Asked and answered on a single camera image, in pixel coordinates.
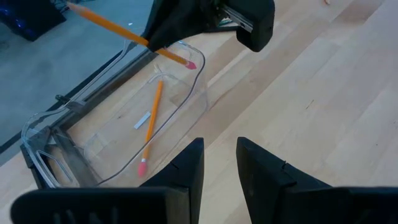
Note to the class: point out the white sticker label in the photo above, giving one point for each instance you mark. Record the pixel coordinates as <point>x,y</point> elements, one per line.
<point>142,120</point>

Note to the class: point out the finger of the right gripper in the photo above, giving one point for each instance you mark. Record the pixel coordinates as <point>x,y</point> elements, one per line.
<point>177,18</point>

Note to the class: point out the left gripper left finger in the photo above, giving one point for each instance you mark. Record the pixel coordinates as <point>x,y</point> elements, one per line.
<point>180,199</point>

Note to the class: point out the orange pencil pink eraser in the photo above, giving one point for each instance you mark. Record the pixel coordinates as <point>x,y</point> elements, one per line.
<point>105,23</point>
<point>152,121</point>

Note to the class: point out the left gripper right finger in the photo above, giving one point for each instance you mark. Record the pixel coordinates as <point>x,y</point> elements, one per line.
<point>273,199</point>

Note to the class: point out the clear plastic bin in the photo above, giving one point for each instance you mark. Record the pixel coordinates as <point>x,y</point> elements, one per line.
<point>93,149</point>

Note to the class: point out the black clamp knob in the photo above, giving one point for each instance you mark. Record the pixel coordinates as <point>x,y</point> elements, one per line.
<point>62,99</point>

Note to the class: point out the black computer case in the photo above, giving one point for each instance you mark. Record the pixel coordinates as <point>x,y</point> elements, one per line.
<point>31,21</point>

